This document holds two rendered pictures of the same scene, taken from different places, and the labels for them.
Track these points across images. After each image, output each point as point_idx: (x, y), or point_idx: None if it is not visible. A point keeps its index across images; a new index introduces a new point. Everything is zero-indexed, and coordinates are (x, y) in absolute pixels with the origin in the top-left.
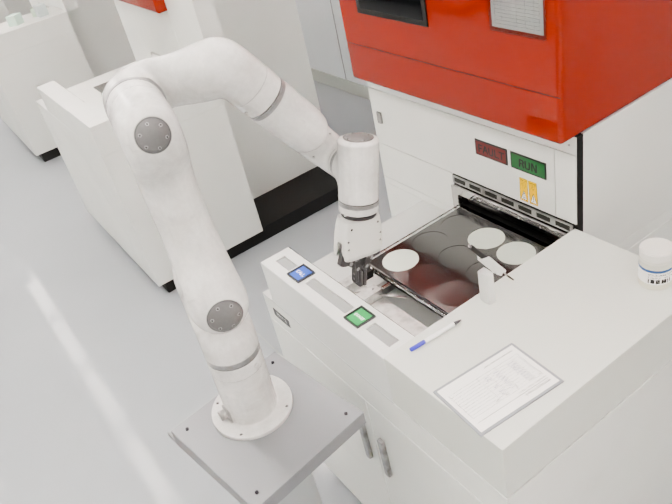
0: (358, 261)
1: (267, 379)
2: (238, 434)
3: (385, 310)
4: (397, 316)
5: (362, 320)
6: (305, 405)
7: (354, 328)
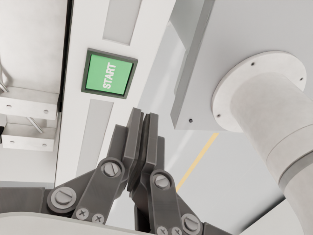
0: (161, 221)
1: (283, 104)
2: (302, 81)
3: (23, 62)
4: (17, 33)
5: (114, 64)
6: (240, 45)
7: (139, 65)
